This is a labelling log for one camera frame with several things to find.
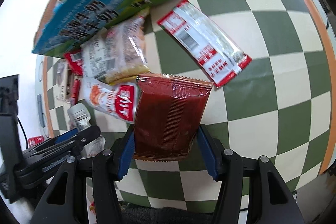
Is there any chocolate stick biscuit packet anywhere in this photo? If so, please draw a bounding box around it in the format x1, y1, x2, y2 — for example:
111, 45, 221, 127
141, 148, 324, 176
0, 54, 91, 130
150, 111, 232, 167
56, 61, 74, 102

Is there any white red chicken feet packet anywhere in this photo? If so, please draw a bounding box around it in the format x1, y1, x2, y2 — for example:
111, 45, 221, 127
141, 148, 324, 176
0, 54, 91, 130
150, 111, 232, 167
82, 77, 138, 124

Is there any long red white packet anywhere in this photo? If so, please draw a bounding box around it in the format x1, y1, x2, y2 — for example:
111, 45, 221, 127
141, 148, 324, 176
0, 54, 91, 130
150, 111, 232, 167
157, 0, 252, 88

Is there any clear cracker packet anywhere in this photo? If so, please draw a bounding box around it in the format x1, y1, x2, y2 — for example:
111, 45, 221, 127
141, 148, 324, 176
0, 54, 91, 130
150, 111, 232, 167
81, 8, 150, 84

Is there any grey smartphone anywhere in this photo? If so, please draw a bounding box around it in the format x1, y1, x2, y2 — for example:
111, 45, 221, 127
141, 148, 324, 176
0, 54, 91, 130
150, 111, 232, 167
37, 94, 45, 128

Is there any checkered table mat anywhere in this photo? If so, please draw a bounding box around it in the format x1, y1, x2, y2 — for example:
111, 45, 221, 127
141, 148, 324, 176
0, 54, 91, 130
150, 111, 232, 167
37, 0, 335, 213

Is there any red soda can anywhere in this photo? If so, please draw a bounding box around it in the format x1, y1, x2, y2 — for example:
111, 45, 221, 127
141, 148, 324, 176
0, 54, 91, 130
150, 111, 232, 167
28, 136, 45, 148

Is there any dark red snack packet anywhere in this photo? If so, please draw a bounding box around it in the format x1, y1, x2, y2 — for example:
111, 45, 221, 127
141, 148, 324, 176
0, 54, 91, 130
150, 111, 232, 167
133, 73, 213, 161

